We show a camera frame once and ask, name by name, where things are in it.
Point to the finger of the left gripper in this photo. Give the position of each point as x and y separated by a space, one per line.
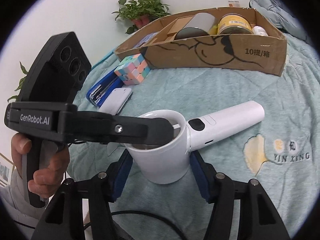
104 128

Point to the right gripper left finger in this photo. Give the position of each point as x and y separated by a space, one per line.
63 218

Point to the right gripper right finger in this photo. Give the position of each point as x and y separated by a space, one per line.
258 217

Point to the blue stapler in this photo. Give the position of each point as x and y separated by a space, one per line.
103 88

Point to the white device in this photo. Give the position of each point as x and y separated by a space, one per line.
116 101

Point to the pastel rubik cube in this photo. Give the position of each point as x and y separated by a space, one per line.
132 70

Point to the white hair dryer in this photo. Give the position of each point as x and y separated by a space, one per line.
169 163

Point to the silver metal can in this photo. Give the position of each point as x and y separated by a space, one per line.
202 24

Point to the yellow label glass jar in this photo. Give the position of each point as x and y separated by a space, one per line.
234 24

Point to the white spray bottle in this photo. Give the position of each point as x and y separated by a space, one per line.
258 30

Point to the person left hand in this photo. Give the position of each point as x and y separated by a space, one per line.
45 181

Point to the large leaf plant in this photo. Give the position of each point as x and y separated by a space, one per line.
20 84

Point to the teal quilt blanket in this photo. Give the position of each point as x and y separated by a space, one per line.
257 126

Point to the potted green plant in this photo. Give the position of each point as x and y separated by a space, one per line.
140 12

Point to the brown cardboard box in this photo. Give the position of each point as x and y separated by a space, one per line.
265 54

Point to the small orange label jar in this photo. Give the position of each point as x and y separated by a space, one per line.
234 4

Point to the light blue jacket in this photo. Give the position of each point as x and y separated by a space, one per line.
281 17

